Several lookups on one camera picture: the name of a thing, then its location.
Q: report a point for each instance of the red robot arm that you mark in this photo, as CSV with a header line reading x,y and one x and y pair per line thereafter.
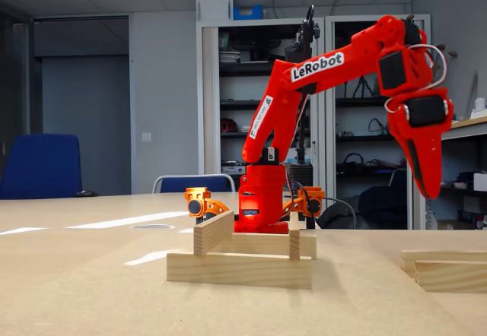
x,y
274,123

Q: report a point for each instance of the dark office chair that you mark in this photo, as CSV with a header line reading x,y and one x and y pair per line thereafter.
x,y
398,178

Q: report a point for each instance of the grey side table wooden top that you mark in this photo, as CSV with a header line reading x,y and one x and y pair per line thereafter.
x,y
464,130

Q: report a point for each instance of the white small box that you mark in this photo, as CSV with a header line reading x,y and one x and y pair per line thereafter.
x,y
480,182

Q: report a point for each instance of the white paper pile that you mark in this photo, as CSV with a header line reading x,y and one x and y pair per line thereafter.
x,y
480,114

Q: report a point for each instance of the white cup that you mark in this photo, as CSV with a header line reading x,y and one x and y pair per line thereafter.
x,y
480,104

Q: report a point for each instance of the black jacket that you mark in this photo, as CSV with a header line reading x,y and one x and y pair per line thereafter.
x,y
380,206

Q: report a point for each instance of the black mini tripod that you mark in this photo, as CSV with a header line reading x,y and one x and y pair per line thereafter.
x,y
361,87

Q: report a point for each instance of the black gooseneck stand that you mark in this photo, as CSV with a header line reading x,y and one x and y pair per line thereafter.
x,y
300,178

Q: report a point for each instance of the grey metal cabinet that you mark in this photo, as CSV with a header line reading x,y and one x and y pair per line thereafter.
x,y
342,17
208,104

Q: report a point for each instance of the grey electronic device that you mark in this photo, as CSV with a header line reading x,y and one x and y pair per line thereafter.
x,y
233,169

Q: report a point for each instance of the red black helmet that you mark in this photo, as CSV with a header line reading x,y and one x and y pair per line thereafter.
x,y
228,126

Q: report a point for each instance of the blue plastic box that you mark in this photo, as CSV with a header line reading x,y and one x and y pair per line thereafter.
x,y
247,13

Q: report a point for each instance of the white paper stack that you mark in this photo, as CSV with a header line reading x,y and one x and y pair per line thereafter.
x,y
228,56

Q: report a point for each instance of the brown fibreboard sheet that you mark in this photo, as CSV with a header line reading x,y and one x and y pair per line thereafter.
x,y
228,313

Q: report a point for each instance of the black computer mouse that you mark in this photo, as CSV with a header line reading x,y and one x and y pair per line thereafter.
x,y
86,194

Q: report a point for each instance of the grey door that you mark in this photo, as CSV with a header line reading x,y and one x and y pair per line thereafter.
x,y
85,123

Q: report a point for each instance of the blue office chair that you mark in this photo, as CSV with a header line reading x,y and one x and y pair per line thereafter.
x,y
42,165

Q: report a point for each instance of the blue chair grey frame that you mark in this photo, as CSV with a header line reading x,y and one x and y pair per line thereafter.
x,y
190,184

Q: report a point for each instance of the white light switch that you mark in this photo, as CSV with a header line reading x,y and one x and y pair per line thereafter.
x,y
146,137

